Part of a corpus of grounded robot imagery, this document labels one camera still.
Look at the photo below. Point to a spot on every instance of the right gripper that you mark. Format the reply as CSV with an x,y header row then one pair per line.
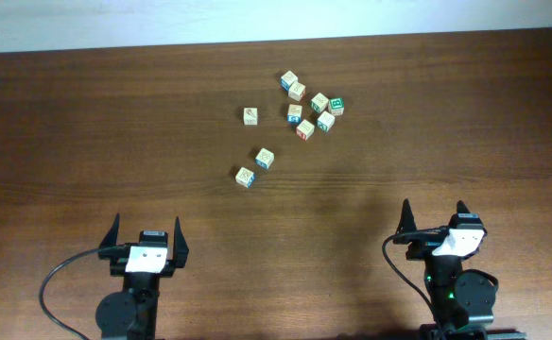
x,y
415,252

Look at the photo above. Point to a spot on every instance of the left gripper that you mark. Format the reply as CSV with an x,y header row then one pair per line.
x,y
107,247

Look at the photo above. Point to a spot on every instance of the wooden block shell drawing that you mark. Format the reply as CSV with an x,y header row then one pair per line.
x,y
245,177

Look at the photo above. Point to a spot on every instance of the wooden block blue side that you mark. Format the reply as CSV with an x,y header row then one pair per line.
x,y
288,80
264,158

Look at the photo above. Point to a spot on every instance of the wooden block red U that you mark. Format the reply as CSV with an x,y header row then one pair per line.
x,y
305,129

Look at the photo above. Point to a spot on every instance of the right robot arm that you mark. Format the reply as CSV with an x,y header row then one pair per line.
x,y
460,300

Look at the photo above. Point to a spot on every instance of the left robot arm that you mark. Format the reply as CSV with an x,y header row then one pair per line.
x,y
131,313

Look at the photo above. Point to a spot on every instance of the wooden block teal letter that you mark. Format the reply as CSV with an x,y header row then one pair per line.
x,y
325,121

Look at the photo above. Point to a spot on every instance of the green letter B block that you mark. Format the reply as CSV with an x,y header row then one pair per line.
x,y
336,106

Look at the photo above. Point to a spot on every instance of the wooden block green side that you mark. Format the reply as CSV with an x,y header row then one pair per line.
x,y
319,102

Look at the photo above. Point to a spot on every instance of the lone wooden block red drawing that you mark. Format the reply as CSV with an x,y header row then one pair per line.
x,y
250,116

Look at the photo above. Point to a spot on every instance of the wooden block blue front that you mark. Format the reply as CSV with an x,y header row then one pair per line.
x,y
294,114

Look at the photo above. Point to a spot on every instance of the wooden block red letter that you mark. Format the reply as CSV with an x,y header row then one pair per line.
x,y
296,91

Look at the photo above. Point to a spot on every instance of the wooden block blue side top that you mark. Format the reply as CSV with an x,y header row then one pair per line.
x,y
288,80

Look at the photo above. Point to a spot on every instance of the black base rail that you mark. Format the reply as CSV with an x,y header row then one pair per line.
x,y
430,332

